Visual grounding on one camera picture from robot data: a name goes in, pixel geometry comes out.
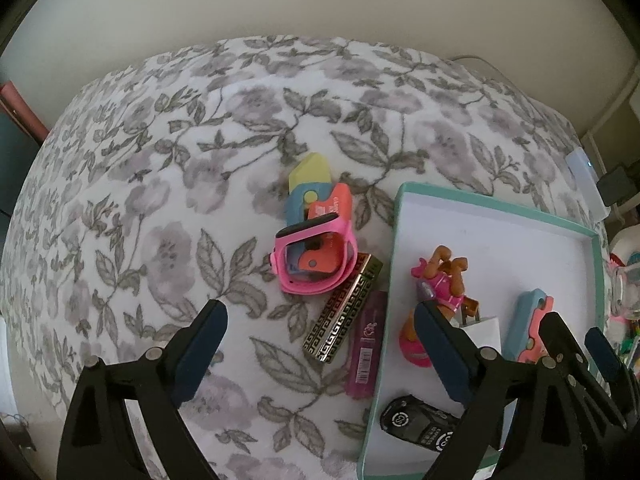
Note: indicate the white power strip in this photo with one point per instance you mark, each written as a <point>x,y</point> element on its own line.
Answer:
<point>586,180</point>

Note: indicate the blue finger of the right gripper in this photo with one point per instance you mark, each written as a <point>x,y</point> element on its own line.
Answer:
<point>559,342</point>
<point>607,357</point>

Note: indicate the floral fleece blanket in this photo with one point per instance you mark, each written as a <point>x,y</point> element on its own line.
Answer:
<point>161,187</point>

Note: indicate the clear glass mug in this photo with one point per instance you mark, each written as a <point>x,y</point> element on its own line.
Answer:
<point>625,288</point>

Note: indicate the black toy car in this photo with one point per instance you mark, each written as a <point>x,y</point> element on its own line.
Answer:
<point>409,419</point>

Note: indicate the gold greek-key lighter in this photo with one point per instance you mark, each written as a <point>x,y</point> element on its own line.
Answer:
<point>343,306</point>

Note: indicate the pink kids watch band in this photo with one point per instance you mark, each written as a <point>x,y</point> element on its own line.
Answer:
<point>314,256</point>

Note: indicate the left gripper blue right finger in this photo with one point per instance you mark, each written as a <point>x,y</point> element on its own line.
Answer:
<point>449,349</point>

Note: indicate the teal shallow box tray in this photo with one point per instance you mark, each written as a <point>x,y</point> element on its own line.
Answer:
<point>511,249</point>

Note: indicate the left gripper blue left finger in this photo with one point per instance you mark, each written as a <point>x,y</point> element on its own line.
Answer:
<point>192,349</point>

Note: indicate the black plugged charger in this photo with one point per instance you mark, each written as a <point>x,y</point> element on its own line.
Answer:
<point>616,186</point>

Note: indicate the pink puppy toy figure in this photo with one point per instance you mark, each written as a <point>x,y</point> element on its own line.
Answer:
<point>439,278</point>

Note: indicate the coral blue toy knife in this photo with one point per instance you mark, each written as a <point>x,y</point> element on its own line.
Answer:
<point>523,343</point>

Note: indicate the magenta lead refill case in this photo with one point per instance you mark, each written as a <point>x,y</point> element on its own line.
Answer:
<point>365,346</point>

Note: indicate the white usb charger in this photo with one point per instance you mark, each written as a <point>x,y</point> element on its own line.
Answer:
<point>483,329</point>

